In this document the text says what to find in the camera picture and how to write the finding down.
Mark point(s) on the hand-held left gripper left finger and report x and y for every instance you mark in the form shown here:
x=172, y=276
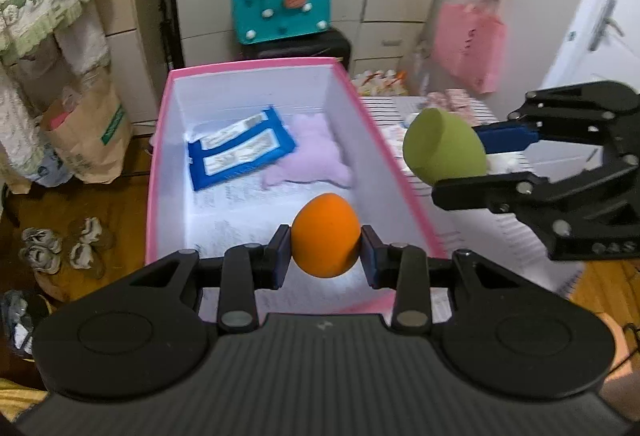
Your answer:
x=281, y=258

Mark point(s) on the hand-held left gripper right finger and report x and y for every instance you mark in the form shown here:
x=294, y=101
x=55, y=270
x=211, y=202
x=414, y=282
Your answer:
x=371, y=261

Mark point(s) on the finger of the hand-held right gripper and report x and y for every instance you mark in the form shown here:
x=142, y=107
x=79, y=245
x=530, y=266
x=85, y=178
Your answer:
x=480, y=193
x=505, y=138

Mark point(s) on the small white plush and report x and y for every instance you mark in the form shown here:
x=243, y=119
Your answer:
x=502, y=163

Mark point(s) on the orange egg-shaped sponge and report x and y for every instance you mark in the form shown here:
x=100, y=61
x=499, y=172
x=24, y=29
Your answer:
x=325, y=236

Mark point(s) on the green egg-shaped sponge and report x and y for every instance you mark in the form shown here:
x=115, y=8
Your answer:
x=440, y=150

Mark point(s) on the pink floral scrunchie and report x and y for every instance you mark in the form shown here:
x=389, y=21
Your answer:
x=450, y=98

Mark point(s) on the white tissue packet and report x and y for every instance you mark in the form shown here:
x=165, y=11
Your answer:
x=397, y=135

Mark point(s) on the pink cardboard box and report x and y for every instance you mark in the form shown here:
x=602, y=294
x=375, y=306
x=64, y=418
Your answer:
x=380, y=150

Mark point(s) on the purple plush toy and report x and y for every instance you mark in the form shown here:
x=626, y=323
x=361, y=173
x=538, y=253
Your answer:
x=310, y=150

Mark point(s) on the blue wet wipes packet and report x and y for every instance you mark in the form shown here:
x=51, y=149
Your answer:
x=240, y=150

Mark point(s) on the striped tablecloth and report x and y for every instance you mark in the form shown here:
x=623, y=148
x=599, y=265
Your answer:
x=480, y=241

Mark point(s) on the pink paper bag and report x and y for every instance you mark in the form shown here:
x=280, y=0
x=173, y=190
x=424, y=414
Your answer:
x=470, y=48

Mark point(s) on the small pink white trinkets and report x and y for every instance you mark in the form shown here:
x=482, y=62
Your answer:
x=380, y=83

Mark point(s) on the black suitcase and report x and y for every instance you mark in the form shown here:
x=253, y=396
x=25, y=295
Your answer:
x=300, y=48

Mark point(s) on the brown paper bag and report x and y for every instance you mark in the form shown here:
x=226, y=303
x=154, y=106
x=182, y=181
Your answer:
x=92, y=135

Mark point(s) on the dark bag on floor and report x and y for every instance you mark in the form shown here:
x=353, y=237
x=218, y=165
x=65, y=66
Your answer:
x=20, y=323

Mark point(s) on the yellow bedding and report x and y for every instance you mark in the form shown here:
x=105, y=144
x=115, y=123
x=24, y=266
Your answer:
x=17, y=398

